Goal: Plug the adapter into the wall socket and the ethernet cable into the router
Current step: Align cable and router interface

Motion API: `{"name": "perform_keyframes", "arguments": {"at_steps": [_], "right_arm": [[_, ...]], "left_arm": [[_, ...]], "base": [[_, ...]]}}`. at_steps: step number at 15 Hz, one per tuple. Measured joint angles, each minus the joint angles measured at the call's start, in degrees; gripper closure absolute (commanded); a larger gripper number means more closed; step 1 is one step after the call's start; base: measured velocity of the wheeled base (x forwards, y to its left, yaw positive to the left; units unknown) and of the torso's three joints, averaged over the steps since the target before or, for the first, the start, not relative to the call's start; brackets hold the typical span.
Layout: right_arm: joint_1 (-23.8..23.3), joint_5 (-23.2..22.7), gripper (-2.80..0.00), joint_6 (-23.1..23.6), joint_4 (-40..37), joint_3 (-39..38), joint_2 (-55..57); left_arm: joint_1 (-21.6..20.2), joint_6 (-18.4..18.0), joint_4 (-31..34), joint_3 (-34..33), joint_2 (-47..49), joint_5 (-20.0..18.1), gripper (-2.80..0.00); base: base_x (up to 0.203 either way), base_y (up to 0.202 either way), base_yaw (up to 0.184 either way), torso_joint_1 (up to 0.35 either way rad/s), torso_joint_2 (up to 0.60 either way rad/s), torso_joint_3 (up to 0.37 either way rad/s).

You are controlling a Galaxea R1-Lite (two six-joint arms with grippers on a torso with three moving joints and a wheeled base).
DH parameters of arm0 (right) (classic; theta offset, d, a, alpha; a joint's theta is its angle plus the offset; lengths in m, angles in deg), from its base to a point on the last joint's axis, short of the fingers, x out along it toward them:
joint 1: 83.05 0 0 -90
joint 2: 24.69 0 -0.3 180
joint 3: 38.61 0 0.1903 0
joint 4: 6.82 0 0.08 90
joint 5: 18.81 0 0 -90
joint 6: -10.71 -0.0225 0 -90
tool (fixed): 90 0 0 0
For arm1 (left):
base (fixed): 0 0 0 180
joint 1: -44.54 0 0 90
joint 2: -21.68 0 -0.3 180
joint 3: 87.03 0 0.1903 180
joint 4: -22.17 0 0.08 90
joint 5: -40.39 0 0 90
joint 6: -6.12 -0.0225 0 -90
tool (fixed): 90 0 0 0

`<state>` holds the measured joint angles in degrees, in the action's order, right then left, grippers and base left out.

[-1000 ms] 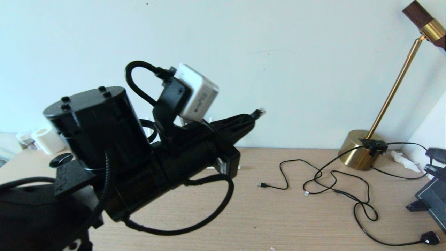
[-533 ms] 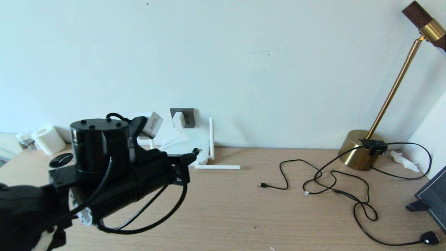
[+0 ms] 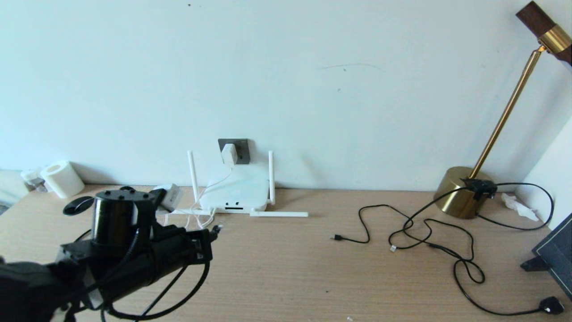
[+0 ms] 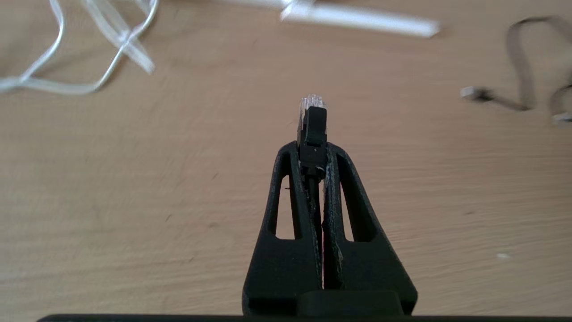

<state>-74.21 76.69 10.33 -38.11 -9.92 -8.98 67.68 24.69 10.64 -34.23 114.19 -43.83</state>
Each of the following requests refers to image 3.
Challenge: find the black ethernet cable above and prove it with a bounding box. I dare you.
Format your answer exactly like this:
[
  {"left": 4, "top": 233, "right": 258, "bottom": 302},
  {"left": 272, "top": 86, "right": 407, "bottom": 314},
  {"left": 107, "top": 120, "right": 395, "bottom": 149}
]
[{"left": 67, "top": 225, "right": 223, "bottom": 322}]

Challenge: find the thin white adapter cable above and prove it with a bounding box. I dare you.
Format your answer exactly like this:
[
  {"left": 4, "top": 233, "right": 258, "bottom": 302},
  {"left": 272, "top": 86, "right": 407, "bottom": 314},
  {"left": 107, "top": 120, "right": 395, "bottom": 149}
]
[{"left": 161, "top": 165, "right": 235, "bottom": 231}]

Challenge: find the white router with antennas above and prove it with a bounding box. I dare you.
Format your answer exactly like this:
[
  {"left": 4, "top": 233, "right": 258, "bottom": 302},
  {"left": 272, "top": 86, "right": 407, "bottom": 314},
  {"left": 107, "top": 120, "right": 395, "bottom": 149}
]
[{"left": 155, "top": 151, "right": 309, "bottom": 218}]

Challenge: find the black round desk grommet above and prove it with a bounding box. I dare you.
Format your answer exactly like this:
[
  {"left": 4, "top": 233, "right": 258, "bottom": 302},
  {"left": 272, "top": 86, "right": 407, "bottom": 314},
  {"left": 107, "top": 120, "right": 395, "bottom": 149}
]
[{"left": 63, "top": 196, "right": 95, "bottom": 216}]

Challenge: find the white toilet paper roll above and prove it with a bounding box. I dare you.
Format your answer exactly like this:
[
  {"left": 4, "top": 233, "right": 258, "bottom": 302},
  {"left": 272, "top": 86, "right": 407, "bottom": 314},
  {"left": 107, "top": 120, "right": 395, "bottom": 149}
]
[{"left": 40, "top": 161, "right": 84, "bottom": 199}]

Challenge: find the small clear plastic container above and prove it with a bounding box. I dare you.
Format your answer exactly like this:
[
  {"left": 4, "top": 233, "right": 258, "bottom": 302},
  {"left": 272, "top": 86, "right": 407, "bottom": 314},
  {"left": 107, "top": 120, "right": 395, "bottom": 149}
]
[{"left": 20, "top": 167, "right": 46, "bottom": 193}]

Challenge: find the brass desk lamp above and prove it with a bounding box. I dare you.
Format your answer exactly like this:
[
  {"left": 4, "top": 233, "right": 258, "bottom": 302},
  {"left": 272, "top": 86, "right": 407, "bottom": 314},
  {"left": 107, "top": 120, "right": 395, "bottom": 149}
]
[{"left": 433, "top": 0, "right": 572, "bottom": 220}]

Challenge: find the crumpled white tissue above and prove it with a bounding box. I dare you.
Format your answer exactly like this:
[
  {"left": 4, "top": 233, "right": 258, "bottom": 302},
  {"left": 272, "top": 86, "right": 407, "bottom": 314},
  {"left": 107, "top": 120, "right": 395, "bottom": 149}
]
[{"left": 500, "top": 193, "right": 540, "bottom": 222}]

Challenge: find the black plastic clip stand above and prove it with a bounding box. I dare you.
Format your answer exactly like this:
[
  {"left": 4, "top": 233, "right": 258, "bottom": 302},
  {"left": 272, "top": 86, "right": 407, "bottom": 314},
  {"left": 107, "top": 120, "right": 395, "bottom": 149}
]
[{"left": 520, "top": 256, "right": 550, "bottom": 272}]

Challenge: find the dark teal printed box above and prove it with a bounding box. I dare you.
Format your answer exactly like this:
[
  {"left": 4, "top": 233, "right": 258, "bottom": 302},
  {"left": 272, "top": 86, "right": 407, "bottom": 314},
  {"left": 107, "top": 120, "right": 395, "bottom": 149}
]
[{"left": 532, "top": 211, "right": 572, "bottom": 301}]

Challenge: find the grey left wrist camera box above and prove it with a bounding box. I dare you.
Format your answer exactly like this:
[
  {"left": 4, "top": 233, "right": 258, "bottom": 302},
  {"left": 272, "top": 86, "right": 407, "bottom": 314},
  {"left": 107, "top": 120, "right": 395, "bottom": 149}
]
[{"left": 154, "top": 183, "right": 183, "bottom": 212}]

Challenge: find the grey wall socket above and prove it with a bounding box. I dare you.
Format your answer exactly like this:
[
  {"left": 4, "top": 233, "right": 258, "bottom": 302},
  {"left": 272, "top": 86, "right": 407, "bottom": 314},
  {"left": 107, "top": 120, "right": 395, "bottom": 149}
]
[{"left": 218, "top": 139, "right": 251, "bottom": 165}]

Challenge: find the black cable with silver connector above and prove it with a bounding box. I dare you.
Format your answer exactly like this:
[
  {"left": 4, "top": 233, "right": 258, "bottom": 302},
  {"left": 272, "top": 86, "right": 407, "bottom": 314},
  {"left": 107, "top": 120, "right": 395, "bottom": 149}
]
[{"left": 388, "top": 218, "right": 474, "bottom": 262}]

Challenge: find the black inline lamp switch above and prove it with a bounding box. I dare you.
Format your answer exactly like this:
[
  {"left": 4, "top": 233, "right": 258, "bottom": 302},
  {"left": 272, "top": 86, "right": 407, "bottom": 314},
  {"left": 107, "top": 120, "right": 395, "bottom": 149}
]
[{"left": 463, "top": 179, "right": 497, "bottom": 200}]

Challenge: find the black lamp base cord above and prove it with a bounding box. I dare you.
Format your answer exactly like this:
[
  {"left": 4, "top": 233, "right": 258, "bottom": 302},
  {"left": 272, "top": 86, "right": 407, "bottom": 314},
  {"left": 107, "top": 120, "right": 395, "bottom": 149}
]
[{"left": 476, "top": 182, "right": 555, "bottom": 232}]

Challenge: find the black lamp cable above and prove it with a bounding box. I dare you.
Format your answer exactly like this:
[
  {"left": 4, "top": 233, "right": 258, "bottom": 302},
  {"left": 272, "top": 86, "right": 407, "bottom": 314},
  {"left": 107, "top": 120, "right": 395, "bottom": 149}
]
[{"left": 388, "top": 188, "right": 565, "bottom": 316}]

